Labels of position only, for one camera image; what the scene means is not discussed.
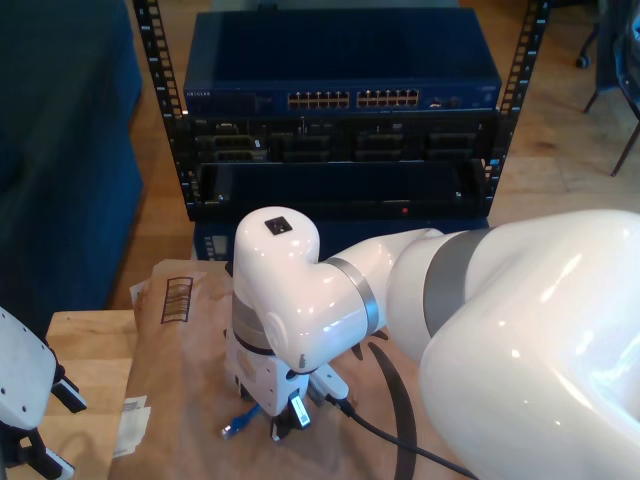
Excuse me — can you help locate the dark blue equipment case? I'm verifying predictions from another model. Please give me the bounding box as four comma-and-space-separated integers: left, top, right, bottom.
192, 217, 494, 264

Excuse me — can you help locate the blue network cable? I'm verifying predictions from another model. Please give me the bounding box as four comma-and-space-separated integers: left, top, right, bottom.
219, 403, 262, 440

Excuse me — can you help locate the long black camera cable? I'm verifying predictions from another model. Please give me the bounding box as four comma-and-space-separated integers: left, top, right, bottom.
333, 395, 479, 480

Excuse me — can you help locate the black rack frame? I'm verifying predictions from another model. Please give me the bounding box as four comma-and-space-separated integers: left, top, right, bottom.
130, 0, 551, 224

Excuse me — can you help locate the blue network switch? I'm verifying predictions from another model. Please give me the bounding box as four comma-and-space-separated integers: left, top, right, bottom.
182, 8, 503, 117

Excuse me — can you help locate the rolling office chair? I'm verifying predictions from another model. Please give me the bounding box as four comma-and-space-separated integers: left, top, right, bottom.
573, 14, 601, 70

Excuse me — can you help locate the chair with dark legs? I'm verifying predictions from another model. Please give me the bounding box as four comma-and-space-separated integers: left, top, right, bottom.
582, 0, 640, 177

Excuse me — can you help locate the blue sofa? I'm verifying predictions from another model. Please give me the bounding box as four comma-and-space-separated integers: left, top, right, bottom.
0, 0, 146, 374

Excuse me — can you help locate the brown paper mailer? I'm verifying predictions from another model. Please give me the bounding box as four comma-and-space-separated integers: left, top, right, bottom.
108, 257, 481, 480

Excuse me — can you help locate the white shipping label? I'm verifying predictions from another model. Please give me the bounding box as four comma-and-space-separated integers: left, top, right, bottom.
112, 394, 152, 459

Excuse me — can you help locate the black rack server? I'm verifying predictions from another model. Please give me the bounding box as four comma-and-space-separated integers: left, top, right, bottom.
169, 115, 501, 164

